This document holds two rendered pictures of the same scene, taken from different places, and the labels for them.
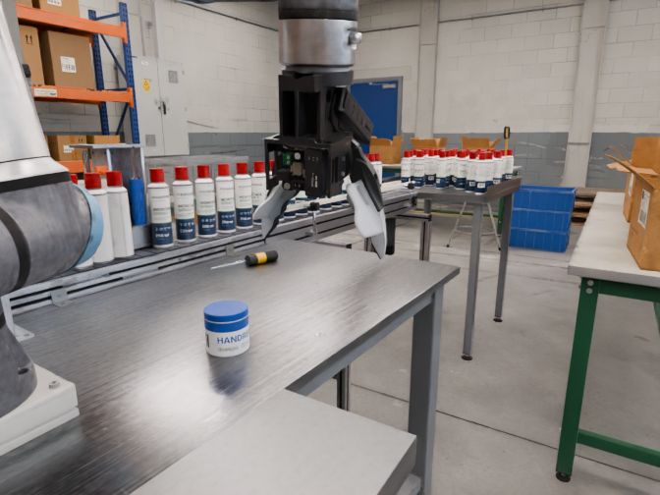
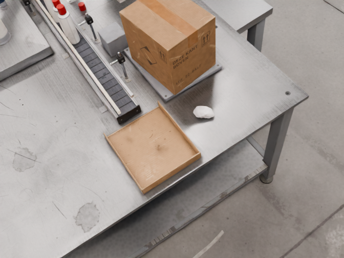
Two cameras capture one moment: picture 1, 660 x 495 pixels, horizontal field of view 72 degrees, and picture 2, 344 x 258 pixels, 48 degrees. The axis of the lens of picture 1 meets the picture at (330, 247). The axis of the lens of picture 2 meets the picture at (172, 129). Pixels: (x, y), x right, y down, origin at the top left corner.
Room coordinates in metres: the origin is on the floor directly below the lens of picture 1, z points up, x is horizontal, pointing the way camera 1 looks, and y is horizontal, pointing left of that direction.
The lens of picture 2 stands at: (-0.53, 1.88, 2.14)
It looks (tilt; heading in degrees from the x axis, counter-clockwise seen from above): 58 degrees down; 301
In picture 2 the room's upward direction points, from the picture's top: 11 degrees counter-clockwise
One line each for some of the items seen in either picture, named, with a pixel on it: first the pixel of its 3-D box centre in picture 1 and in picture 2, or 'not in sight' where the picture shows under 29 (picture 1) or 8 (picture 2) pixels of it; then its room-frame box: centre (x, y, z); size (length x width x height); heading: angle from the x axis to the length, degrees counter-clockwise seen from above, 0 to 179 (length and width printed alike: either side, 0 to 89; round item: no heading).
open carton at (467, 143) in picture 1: (480, 151); not in sight; (5.80, -1.87, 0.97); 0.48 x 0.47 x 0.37; 151
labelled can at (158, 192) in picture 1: (159, 208); not in sight; (1.17, 0.44, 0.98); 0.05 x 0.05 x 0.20
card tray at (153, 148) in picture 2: not in sight; (151, 145); (-0.06, 1.27, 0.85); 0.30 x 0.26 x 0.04; 146
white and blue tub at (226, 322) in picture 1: (227, 327); not in sight; (0.69, 0.17, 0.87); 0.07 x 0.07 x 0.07
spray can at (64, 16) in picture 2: not in sight; (67, 24); (0.50, 0.90, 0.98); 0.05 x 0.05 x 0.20
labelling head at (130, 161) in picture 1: (114, 197); not in sight; (1.17, 0.55, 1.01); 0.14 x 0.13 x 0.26; 146
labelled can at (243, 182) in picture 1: (243, 195); not in sight; (1.42, 0.27, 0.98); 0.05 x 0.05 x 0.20
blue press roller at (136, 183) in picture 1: (138, 208); not in sight; (1.17, 0.49, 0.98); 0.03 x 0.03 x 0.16
